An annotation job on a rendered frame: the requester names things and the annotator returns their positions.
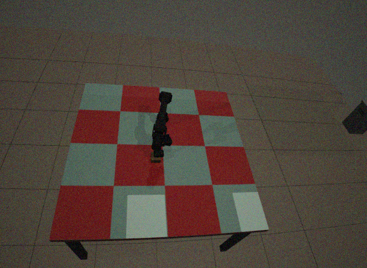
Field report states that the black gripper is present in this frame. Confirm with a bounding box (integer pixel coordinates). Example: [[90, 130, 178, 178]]
[[154, 150, 164, 157]]

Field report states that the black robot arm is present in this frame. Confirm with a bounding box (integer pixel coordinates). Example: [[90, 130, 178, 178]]
[[151, 91, 172, 151]]

